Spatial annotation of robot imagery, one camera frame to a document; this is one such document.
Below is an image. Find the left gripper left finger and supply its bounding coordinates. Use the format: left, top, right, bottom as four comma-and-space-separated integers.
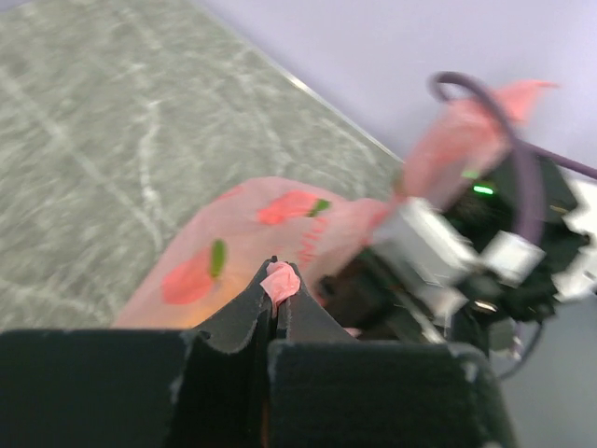
1, 268, 272, 447

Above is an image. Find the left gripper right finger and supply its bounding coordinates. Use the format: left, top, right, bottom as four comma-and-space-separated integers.
266, 262, 518, 447

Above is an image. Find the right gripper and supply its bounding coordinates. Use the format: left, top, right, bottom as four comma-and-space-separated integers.
316, 246, 519, 346

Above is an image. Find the pink plastic bag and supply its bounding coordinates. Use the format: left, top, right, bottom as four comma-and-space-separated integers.
111, 79, 561, 340

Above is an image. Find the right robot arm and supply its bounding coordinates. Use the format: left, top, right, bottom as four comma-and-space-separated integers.
318, 156, 591, 351

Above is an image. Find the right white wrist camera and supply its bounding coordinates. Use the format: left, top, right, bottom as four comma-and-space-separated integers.
369, 198, 545, 319

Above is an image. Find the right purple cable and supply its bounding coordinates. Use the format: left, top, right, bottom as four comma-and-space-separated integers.
428, 71, 597, 379

